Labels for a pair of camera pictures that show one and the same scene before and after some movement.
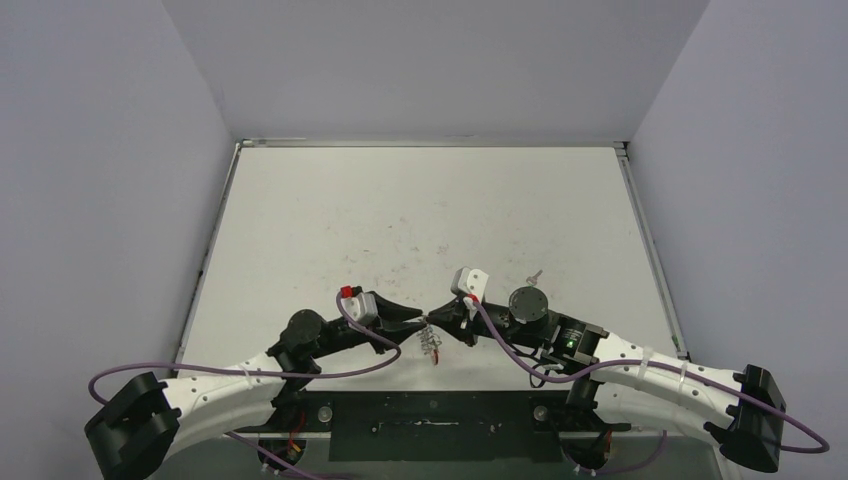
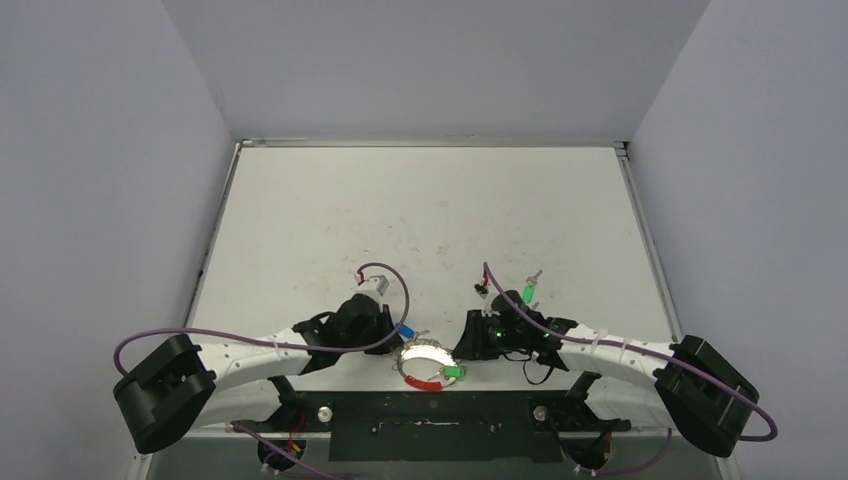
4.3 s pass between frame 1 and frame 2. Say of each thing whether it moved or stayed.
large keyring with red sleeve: moved
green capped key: stayed
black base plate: stayed
